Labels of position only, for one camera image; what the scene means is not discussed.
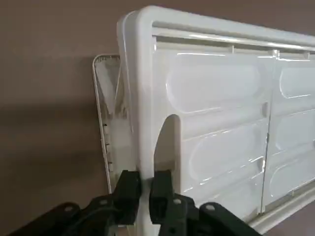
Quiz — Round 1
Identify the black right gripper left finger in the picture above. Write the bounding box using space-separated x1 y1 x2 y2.
7 170 143 236

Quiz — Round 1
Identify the white folding storage box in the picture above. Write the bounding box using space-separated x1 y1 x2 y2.
92 4 315 236

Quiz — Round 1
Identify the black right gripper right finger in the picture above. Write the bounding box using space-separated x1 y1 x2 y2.
149 170 262 236

